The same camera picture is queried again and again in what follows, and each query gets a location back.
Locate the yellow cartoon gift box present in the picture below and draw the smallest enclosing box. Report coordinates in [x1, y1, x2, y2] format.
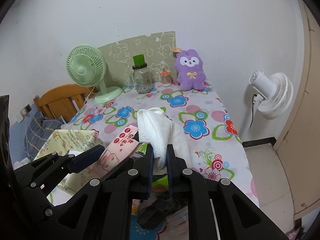
[35, 129, 103, 195]

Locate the grey plaid pillow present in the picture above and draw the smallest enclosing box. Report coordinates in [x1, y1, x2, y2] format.
[24, 111, 65, 161]

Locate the black fabric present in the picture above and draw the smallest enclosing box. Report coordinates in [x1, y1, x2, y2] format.
[137, 191, 187, 229]

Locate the pink cartoon tissue pack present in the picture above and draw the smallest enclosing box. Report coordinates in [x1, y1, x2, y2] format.
[88, 125, 140, 180]

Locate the white towel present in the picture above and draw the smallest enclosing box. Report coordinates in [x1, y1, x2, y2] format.
[137, 107, 193, 175]

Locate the green desk fan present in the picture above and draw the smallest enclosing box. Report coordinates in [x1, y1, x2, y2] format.
[66, 45, 122, 103]

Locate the wooden bed headboard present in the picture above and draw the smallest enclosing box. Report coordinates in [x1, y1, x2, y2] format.
[34, 84, 97, 122]

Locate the glass mason jar mug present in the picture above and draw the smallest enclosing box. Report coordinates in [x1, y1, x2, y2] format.
[130, 54, 153, 94]

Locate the green cartoon board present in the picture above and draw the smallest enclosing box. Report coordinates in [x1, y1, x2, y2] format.
[98, 31, 177, 88]

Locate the floral tablecloth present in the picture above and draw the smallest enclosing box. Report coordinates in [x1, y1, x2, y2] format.
[60, 83, 258, 203]

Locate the purple plush bunny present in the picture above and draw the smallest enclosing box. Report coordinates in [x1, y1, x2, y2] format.
[175, 49, 206, 91]

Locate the cotton swab jar orange lid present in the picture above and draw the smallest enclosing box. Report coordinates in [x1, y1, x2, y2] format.
[160, 70, 172, 86]

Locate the wall power socket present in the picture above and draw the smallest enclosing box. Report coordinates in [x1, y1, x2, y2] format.
[20, 104, 32, 118]

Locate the green tissue pack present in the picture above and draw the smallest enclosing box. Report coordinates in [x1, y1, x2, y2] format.
[132, 143, 169, 193]

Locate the white standing fan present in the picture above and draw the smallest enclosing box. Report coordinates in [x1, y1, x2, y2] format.
[239, 70, 294, 140]

